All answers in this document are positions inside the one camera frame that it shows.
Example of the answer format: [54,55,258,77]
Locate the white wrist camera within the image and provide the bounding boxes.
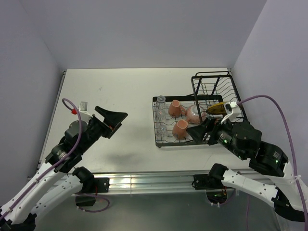
[220,102,241,124]
[78,102,92,123]

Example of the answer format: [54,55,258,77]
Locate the red floral patterned bowl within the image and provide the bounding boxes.
[186,104,207,124]

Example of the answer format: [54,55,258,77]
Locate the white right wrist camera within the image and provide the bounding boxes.
[220,102,241,124]

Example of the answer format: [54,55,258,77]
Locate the clear shot glass front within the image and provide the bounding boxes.
[156,124,168,139]

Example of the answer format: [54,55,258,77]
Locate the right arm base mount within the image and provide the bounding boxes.
[192,174,237,204]

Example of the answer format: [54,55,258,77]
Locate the black wire dish rack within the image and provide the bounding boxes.
[152,71,241,148]

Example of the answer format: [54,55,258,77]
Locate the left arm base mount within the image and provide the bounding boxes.
[75,178,110,210]

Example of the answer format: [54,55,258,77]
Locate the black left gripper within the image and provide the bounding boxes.
[78,106,127,153]

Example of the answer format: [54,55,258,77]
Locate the yellow patterned plate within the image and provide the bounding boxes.
[206,102,227,115]

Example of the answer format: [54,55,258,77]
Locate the aluminium rail frame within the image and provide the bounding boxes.
[14,166,289,231]

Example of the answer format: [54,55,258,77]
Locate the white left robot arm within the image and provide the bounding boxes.
[0,106,128,231]

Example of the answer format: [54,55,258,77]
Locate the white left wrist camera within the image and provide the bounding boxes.
[78,102,92,123]

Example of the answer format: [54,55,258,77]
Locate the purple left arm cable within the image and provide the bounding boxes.
[0,98,111,216]

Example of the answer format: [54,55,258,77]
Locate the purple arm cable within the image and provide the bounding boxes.
[237,95,308,231]
[0,98,111,216]

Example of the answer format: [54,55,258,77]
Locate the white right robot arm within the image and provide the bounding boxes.
[187,117,308,222]

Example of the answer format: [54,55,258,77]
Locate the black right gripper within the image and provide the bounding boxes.
[184,114,245,158]

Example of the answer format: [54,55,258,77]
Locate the clear shot glass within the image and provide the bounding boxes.
[156,124,168,139]
[155,95,166,109]
[155,107,166,122]

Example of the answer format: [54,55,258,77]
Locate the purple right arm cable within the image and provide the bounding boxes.
[237,95,308,231]

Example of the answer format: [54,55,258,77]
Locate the pink mug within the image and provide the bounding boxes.
[168,100,187,118]
[172,119,188,140]

